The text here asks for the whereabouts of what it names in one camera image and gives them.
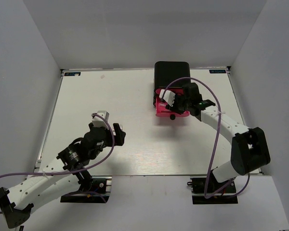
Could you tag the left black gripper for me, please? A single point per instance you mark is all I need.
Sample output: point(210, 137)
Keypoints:
point(120, 135)

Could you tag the blue label sticker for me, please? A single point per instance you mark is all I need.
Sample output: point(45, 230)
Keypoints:
point(217, 71)
point(72, 74)

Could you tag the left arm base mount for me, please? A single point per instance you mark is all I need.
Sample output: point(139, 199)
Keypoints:
point(94, 190)

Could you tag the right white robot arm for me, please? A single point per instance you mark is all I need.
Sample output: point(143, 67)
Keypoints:
point(249, 150)

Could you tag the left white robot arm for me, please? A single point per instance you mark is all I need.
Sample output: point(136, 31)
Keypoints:
point(65, 174)

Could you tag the black drawer cabinet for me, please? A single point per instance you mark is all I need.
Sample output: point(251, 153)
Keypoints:
point(166, 72)

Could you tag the pink drawer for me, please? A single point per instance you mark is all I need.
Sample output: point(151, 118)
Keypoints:
point(175, 90)
point(162, 111)

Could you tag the white eraser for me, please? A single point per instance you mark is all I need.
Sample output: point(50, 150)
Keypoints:
point(113, 129)

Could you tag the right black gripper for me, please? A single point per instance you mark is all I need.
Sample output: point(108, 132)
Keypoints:
point(177, 96)

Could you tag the right blue label sticker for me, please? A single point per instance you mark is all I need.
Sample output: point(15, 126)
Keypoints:
point(217, 71)

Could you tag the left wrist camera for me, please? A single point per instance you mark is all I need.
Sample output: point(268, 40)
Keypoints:
point(100, 119)

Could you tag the left blue label sticker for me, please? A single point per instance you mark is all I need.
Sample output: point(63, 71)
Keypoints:
point(72, 74)

